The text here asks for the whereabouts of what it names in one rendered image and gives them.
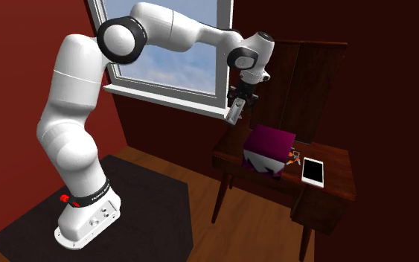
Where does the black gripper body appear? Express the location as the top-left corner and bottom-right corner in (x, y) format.
(226, 80), (260, 109)

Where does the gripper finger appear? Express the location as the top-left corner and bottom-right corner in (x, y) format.
(225, 98), (247, 127)

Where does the purple and white box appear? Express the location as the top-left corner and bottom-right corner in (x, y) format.
(241, 124), (297, 182)

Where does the white framed window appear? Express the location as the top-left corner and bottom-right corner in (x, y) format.
(85, 0), (236, 121)

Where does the small orange grey object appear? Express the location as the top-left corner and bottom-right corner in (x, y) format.
(285, 146), (302, 167)

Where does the white tablet with black screen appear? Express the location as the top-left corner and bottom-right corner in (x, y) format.
(300, 156), (325, 189)

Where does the dark wooden desk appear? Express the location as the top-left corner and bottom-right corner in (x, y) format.
(211, 39), (357, 262)

